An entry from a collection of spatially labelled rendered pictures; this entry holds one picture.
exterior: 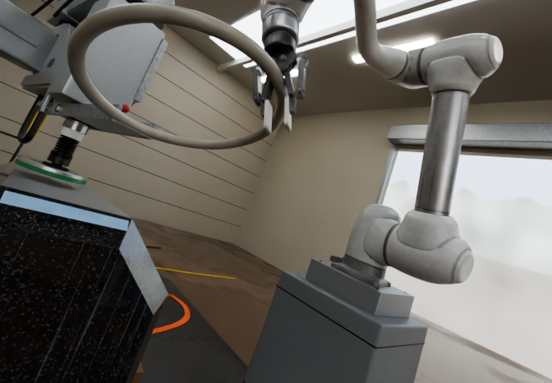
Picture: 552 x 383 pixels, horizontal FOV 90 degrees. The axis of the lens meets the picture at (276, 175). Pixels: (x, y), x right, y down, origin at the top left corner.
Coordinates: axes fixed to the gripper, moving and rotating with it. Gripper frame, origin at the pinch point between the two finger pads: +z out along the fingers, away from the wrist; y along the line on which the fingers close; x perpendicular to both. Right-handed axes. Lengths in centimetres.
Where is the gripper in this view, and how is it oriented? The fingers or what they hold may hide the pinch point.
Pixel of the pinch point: (278, 116)
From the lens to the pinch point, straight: 59.3
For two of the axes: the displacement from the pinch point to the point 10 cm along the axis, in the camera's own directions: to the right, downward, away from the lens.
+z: -0.3, 9.3, -3.8
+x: -3.0, -3.7, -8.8
